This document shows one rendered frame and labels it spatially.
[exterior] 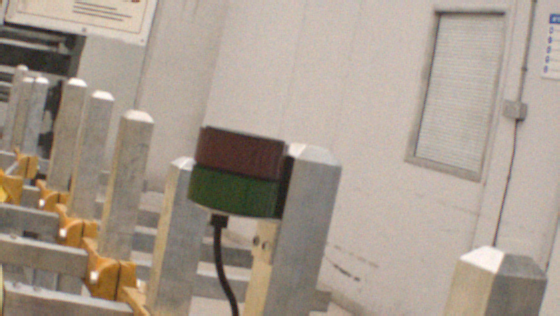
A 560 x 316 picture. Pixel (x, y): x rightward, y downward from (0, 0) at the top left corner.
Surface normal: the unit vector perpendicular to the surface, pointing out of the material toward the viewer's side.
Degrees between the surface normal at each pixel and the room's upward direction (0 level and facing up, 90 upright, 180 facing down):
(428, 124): 90
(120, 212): 90
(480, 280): 90
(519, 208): 90
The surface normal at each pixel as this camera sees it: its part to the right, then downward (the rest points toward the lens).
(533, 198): -0.91, -0.17
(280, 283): 0.36, 0.12
